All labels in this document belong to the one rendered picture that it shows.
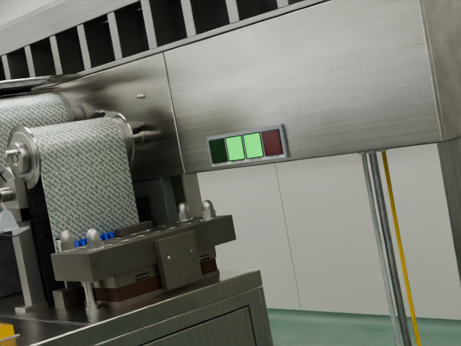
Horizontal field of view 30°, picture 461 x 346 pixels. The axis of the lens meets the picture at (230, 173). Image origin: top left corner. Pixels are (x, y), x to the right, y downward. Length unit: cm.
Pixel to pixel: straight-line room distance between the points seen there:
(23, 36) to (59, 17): 22
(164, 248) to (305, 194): 324
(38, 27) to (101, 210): 73
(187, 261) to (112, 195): 27
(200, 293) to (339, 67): 58
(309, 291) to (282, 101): 351
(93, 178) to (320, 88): 61
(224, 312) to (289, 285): 342
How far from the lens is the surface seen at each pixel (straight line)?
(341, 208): 491
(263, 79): 184
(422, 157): 450
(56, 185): 199
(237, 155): 191
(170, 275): 189
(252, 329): 200
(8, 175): 213
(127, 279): 186
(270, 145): 183
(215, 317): 194
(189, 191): 237
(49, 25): 252
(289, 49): 177
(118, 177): 208
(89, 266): 181
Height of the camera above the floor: 123
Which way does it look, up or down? 3 degrees down
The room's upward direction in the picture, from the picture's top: 10 degrees counter-clockwise
